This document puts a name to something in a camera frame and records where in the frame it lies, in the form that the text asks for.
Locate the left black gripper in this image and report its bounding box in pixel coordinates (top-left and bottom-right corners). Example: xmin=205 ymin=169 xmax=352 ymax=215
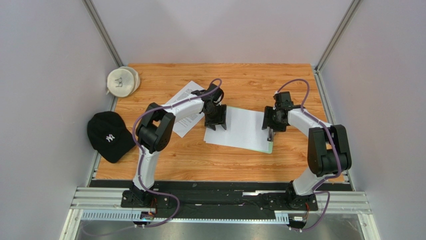
xmin=203 ymin=103 xmax=227 ymax=131

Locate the white paper sheet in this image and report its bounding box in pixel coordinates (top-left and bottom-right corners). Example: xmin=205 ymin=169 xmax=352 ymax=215
xmin=204 ymin=106 xmax=273 ymax=154

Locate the green clipboard folder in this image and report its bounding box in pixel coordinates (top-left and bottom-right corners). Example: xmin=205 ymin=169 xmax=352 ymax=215
xmin=231 ymin=107 xmax=273 ymax=154

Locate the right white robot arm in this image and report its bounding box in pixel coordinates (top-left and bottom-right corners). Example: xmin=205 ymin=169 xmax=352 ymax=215
xmin=261 ymin=91 xmax=352 ymax=196

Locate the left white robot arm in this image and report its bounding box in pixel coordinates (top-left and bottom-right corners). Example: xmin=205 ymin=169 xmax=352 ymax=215
xmin=132 ymin=78 xmax=227 ymax=195

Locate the text-filled paper sheet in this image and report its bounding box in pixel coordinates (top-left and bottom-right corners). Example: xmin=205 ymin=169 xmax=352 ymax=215
xmin=162 ymin=80 xmax=206 ymax=139

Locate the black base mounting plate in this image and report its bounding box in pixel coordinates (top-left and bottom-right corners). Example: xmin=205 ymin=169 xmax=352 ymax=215
xmin=120 ymin=180 xmax=319 ymax=220

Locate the cream round zip pouch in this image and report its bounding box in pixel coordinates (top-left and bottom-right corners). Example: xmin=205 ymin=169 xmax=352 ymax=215
xmin=106 ymin=66 xmax=141 ymax=98

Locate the black NY baseball cap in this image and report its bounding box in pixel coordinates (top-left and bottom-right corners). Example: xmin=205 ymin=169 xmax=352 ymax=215
xmin=87 ymin=111 xmax=136 ymax=164

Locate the right aluminium corner post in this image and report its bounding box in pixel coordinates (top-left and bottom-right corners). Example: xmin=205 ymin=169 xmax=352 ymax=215
xmin=314 ymin=0 xmax=363 ymax=73

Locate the aluminium corner post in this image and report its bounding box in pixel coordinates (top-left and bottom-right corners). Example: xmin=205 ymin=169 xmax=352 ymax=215
xmin=314 ymin=0 xmax=363 ymax=73
xmin=82 ymin=0 xmax=125 ymax=67

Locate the aluminium front rail frame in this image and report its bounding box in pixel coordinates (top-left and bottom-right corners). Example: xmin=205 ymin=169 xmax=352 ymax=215
xmin=60 ymin=180 xmax=379 ymax=240

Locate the left aluminium corner post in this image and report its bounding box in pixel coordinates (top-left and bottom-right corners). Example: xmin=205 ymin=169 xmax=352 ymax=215
xmin=82 ymin=0 xmax=125 ymax=67

